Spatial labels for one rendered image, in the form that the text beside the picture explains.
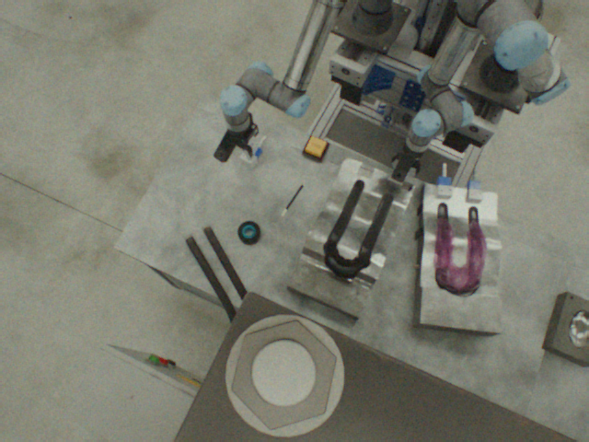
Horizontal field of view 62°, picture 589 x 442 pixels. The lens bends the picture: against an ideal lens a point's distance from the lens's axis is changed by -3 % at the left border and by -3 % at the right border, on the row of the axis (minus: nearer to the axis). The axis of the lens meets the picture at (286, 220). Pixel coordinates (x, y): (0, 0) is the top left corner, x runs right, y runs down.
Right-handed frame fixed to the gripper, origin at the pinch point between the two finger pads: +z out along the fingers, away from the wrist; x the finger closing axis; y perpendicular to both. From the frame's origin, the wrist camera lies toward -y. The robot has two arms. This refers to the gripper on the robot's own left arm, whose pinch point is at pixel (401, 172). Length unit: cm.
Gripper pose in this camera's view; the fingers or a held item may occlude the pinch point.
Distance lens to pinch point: 185.6
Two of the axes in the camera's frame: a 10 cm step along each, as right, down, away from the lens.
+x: -8.7, -4.6, 1.7
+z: 0.2, 3.1, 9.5
